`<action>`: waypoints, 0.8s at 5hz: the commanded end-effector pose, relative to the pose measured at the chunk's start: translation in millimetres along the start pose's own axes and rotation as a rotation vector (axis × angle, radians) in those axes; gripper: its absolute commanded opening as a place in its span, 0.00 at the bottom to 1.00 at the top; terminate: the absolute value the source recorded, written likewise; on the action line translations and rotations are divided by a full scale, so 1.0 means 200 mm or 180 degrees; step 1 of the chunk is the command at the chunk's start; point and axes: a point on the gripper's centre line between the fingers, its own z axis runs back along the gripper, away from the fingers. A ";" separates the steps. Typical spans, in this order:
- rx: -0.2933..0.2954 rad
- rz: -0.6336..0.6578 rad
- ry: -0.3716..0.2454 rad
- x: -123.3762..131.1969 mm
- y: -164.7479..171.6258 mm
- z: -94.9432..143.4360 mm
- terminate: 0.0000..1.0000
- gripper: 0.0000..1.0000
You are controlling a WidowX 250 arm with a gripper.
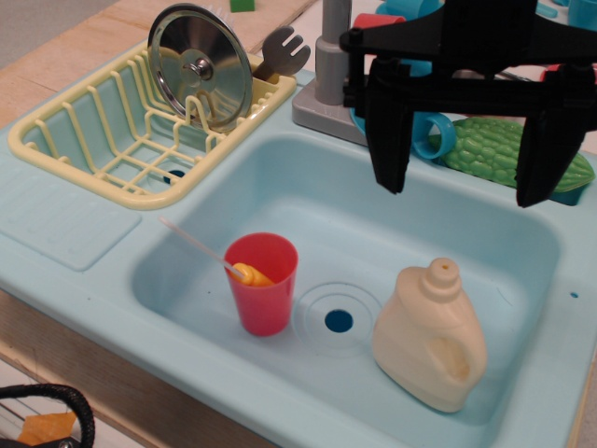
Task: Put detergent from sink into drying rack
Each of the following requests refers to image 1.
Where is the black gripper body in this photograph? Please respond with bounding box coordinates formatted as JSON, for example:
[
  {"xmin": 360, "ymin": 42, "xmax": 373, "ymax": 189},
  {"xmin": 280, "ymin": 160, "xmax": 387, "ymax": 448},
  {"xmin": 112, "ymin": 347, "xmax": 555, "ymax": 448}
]
[{"xmin": 340, "ymin": 1, "xmax": 596, "ymax": 118}]

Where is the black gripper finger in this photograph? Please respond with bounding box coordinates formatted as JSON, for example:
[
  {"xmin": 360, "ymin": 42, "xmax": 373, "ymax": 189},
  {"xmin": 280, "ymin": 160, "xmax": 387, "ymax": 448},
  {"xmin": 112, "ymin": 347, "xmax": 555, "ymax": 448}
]
[
  {"xmin": 517, "ymin": 64, "xmax": 596, "ymax": 207},
  {"xmin": 365, "ymin": 58, "xmax": 413, "ymax": 194}
]

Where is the cream detergent bottle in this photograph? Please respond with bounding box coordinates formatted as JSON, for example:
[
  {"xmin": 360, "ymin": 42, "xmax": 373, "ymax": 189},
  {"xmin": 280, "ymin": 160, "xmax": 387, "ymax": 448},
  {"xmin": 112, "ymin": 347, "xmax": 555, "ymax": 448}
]
[{"xmin": 372, "ymin": 258, "xmax": 488, "ymax": 413}]

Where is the yellow drying rack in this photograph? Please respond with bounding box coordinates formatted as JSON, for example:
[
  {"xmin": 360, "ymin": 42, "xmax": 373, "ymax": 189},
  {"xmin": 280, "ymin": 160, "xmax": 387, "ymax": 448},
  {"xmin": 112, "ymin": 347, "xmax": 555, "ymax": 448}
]
[{"xmin": 7, "ymin": 43, "xmax": 297, "ymax": 210}]

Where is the light blue toy sink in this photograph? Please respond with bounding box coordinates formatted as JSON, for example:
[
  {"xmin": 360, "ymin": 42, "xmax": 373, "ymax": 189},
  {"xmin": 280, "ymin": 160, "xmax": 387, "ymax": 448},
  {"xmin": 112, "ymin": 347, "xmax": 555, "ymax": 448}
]
[{"xmin": 1, "ymin": 102, "xmax": 596, "ymax": 447}]

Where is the blue plastic cup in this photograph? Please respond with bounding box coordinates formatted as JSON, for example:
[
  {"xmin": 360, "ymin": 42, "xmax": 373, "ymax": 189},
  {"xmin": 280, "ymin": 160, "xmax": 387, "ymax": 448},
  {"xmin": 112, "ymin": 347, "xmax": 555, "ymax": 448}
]
[{"xmin": 350, "ymin": 110, "xmax": 456, "ymax": 161}]

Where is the green bitter gourd toy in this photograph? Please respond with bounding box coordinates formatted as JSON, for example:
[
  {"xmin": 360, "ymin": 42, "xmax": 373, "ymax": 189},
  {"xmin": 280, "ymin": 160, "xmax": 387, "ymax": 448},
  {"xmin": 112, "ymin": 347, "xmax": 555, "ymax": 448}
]
[{"xmin": 439, "ymin": 117, "xmax": 596, "ymax": 193}]

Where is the grey toy faucet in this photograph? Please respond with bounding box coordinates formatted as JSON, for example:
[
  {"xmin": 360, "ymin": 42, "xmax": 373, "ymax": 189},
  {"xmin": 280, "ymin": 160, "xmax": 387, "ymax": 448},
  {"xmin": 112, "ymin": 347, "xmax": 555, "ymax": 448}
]
[{"xmin": 292, "ymin": 0, "xmax": 367, "ymax": 146}]

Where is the red cup in background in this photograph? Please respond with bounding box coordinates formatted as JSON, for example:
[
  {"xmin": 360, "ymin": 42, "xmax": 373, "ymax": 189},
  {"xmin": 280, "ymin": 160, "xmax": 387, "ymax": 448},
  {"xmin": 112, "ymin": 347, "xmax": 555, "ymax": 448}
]
[{"xmin": 353, "ymin": 13, "xmax": 406, "ymax": 29}]

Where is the grey toy fork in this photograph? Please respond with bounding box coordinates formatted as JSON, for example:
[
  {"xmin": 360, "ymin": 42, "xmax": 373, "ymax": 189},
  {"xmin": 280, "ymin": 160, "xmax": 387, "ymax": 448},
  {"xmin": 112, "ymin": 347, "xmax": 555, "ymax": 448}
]
[{"xmin": 253, "ymin": 25, "xmax": 311, "ymax": 81}]

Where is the blue container top right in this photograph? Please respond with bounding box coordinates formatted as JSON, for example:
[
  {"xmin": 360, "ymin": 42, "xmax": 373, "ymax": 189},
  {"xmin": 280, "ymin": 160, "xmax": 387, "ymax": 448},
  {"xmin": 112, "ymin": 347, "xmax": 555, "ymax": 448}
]
[{"xmin": 535, "ymin": 0, "xmax": 596, "ymax": 31}]

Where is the green block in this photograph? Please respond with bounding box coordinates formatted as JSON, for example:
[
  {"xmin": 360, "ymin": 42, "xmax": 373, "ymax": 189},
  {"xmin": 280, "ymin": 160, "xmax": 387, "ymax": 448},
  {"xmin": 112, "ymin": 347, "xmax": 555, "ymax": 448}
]
[{"xmin": 229, "ymin": 0, "xmax": 256, "ymax": 13}]

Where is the steel pot lid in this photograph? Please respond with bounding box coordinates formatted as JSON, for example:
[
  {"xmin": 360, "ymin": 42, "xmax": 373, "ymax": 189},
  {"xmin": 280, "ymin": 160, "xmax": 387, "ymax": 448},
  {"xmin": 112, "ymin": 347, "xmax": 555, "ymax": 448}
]
[{"xmin": 147, "ymin": 4, "xmax": 253, "ymax": 133}]

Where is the red plastic cup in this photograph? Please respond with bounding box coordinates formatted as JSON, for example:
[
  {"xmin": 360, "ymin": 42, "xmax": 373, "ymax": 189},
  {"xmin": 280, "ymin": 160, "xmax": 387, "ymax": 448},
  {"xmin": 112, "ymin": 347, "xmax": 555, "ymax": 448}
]
[{"xmin": 225, "ymin": 232, "xmax": 299, "ymax": 336}]

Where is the white stick with orange piece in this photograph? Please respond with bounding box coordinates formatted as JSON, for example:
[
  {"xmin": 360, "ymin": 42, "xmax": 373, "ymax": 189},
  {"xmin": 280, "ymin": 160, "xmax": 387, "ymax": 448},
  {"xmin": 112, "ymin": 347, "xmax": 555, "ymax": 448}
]
[{"xmin": 159, "ymin": 217, "xmax": 274, "ymax": 287}]

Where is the orange tape piece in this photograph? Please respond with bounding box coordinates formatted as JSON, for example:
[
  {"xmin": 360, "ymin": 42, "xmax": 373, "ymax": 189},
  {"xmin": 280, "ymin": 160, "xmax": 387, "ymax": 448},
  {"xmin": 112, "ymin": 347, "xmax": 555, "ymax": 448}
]
[{"xmin": 17, "ymin": 412, "xmax": 76, "ymax": 446}]

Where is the black cable loop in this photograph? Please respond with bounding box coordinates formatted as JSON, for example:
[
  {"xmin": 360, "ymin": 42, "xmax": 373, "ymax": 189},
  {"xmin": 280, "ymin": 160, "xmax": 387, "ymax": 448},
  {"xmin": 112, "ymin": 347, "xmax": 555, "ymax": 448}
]
[{"xmin": 0, "ymin": 384, "xmax": 96, "ymax": 448}]

